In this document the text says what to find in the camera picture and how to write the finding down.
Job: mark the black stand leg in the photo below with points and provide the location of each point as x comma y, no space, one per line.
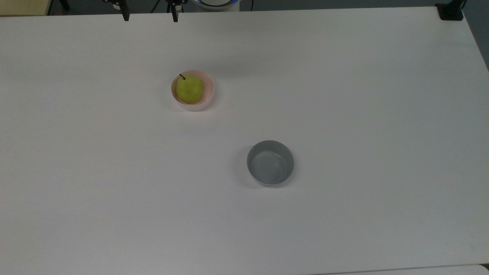
64,4

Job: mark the beige box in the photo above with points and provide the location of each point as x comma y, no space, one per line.
23,7

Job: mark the green yellow pear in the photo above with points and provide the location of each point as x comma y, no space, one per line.
189,89

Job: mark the black camera stand clamp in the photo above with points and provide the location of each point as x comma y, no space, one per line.
450,11

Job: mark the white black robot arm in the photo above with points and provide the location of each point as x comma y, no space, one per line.
216,4

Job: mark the pink bowl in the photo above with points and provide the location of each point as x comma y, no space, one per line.
208,97

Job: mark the grey bowl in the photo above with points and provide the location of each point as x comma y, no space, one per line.
270,164

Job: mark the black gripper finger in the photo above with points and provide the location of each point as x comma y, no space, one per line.
126,15
175,15

